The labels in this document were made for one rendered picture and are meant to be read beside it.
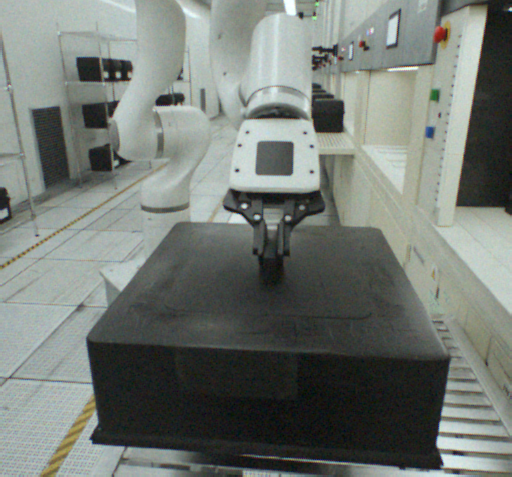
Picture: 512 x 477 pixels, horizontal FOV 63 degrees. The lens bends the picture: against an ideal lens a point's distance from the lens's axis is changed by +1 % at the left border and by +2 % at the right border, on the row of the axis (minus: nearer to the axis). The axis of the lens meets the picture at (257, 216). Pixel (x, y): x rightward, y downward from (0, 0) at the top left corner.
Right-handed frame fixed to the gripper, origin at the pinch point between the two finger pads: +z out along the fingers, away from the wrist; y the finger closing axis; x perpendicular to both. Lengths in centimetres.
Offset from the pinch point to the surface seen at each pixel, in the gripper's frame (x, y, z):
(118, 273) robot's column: 61, -43, -15
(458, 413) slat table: 31.0, 28.3, 14.1
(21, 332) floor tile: 171, -134, -17
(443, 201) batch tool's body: 57, 42, -37
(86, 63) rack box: 283, -224, -322
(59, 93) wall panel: 298, -254, -293
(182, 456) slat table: 23.1, -11.8, 22.0
